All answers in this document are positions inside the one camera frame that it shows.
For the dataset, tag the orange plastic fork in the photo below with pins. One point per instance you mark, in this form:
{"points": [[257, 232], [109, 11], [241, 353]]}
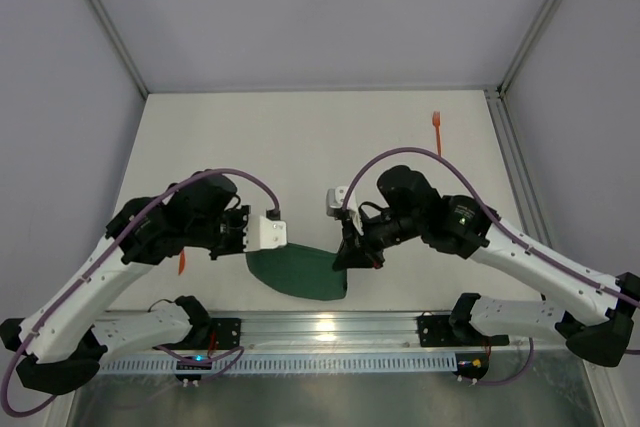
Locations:
{"points": [[436, 122]]}

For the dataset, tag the aluminium frame post left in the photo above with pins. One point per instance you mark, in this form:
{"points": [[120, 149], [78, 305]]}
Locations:
{"points": [[118, 46]]}

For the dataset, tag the aluminium frame rail right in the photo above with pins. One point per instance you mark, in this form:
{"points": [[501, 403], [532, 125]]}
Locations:
{"points": [[528, 206]]}

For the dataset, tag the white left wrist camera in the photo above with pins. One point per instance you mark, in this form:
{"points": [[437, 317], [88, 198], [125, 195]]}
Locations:
{"points": [[261, 233]]}

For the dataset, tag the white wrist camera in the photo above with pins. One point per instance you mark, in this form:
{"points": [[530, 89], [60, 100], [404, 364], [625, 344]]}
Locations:
{"points": [[334, 201], [261, 233]]}

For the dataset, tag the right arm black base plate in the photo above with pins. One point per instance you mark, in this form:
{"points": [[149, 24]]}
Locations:
{"points": [[435, 331]]}

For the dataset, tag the slotted grey cable duct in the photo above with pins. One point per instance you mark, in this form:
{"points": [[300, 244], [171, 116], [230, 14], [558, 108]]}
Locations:
{"points": [[253, 363]]}

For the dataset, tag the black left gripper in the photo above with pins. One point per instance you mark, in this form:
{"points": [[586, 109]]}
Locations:
{"points": [[230, 235]]}

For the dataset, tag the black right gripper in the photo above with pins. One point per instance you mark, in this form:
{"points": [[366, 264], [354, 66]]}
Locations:
{"points": [[360, 244]]}

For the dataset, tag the left black controller board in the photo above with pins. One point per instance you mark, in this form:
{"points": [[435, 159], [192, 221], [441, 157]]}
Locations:
{"points": [[192, 364]]}

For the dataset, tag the orange plastic knife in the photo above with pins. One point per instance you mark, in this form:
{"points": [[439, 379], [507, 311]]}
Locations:
{"points": [[182, 262]]}

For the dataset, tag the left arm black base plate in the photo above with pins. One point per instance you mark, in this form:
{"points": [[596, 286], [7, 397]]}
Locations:
{"points": [[224, 333]]}

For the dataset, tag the aluminium frame post right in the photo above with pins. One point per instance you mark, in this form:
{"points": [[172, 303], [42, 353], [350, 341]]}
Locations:
{"points": [[539, 24]]}

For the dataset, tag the green cloth napkin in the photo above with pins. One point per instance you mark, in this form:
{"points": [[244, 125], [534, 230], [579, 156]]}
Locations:
{"points": [[299, 271]]}

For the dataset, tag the black controller board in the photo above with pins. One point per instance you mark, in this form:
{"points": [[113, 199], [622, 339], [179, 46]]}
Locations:
{"points": [[192, 364], [473, 368]]}

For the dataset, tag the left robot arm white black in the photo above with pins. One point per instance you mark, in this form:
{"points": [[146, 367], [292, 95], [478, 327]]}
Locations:
{"points": [[62, 346]]}

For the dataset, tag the aluminium frame post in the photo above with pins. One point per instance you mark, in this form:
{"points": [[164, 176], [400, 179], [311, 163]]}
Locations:
{"points": [[539, 24], [118, 46]]}

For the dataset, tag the right black controller board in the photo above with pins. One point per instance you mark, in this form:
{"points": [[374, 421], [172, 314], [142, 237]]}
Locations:
{"points": [[473, 368]]}

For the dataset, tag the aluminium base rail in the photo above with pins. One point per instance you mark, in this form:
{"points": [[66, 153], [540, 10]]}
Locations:
{"points": [[325, 329]]}

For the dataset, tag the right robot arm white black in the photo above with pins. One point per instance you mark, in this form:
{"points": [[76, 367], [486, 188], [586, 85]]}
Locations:
{"points": [[590, 313]]}

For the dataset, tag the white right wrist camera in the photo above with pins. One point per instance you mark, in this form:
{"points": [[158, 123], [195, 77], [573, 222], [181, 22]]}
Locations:
{"points": [[334, 201]]}

